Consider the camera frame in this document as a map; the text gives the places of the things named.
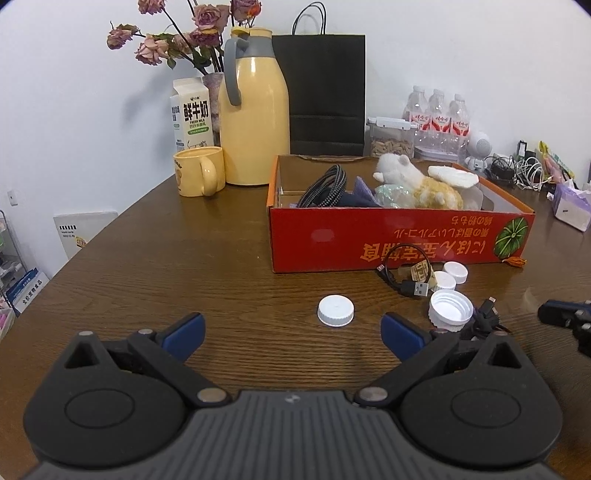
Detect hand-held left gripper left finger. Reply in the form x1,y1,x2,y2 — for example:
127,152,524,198
64,312,232,409

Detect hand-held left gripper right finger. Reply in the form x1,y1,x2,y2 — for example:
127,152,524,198
353,312,528,409

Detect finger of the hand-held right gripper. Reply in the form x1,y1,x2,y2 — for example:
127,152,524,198
571,320,591,357
538,299,591,330

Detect black usb cable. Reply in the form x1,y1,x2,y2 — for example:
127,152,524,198
376,244,433,299

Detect white ribbed lid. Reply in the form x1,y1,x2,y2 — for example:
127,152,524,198
428,290,474,331

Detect small white bottle cap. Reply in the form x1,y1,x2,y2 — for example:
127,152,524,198
443,261,470,285
431,271,458,293

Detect large white cap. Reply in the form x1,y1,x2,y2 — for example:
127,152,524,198
318,295,358,328

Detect red cardboard box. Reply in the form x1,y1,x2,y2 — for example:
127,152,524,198
267,154,537,274

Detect navy blue cloth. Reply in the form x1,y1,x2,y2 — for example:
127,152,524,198
339,189,384,209

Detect white yellow plush toy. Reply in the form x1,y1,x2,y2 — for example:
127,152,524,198
373,154,481,211

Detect black grey braided cable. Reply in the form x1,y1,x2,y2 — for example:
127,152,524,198
297,165,348,209

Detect beige patterned tag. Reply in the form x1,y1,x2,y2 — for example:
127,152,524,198
410,261,437,284

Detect purple tissue pack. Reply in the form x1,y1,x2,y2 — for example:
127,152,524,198
551,180,591,232

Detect iridescent plastic wrap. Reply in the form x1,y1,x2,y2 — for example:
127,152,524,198
374,184,419,210

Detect white booklet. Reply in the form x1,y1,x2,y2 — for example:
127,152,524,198
53,211,120,260

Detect colourful snack packets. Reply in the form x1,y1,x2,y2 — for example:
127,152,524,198
538,141,576,184

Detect yellow mug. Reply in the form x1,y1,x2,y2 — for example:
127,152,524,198
173,147,226,198

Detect blue printed packets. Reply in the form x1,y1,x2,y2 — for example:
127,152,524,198
4,270,51,317

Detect white robot figurine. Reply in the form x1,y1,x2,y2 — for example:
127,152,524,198
463,130,494,174

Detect clear nut container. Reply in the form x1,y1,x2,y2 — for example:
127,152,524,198
367,116,417,160

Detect white lidded storage box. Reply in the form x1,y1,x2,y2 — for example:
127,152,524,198
413,131,470,162

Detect white milk carton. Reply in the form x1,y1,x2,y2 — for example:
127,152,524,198
170,78,216,153

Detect yellow thermos jug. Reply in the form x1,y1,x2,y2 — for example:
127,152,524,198
218,27,291,186

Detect glass vase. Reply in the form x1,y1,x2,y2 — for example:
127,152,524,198
202,73,225,145

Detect black paper bag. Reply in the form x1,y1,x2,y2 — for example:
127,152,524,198
271,1,367,158

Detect dried rose bouquet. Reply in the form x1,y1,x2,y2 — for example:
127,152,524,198
107,0,262,75

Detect black tangled cable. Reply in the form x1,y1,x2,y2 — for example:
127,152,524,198
462,296,511,343

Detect tangle of charging cables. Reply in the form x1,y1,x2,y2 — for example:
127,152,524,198
485,154,550,191

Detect metal wire rack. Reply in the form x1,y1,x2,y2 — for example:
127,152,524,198
0,210,29,297

